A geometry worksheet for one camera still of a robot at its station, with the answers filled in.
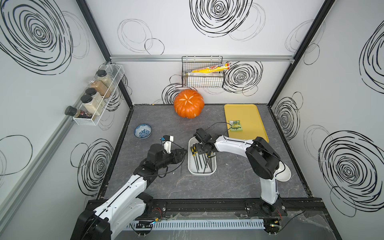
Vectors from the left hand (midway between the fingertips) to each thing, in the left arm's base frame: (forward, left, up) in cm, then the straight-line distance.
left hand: (184, 151), depth 78 cm
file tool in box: (-1, -15, -14) cm, 20 cm away
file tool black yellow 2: (+6, -6, -12) cm, 14 cm away
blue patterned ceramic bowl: (+21, +31, -13) cm, 40 cm away
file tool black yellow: (+5, -5, -13) cm, 15 cm away
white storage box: (-1, -9, -14) cm, 17 cm away
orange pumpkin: (+37, -1, -1) cm, 37 cm away
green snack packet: (+28, -35, -13) cm, 47 cm away
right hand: (+10, -10, -12) cm, 19 cm away
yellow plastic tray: (+31, -41, -11) cm, 53 cm away
